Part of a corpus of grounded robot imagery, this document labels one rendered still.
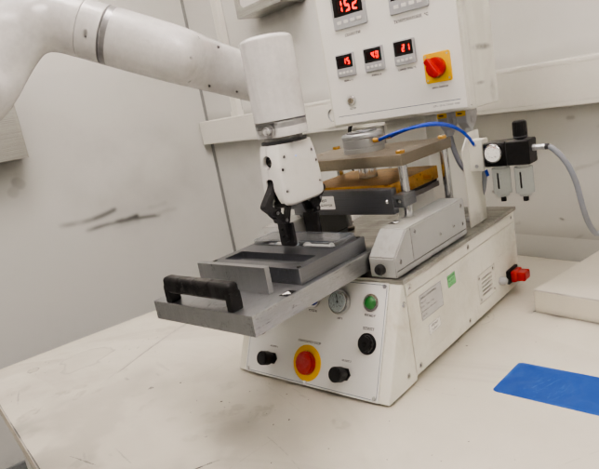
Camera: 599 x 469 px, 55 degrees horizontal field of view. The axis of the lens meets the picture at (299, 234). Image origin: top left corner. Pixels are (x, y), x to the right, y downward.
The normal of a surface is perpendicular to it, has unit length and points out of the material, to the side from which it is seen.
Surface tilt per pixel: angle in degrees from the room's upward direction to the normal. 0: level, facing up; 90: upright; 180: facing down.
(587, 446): 0
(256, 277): 90
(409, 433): 0
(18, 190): 90
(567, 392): 0
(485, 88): 90
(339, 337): 65
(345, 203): 90
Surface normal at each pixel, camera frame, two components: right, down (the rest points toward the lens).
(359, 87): -0.65, 0.29
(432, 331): 0.74, 0.02
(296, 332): -0.66, -0.14
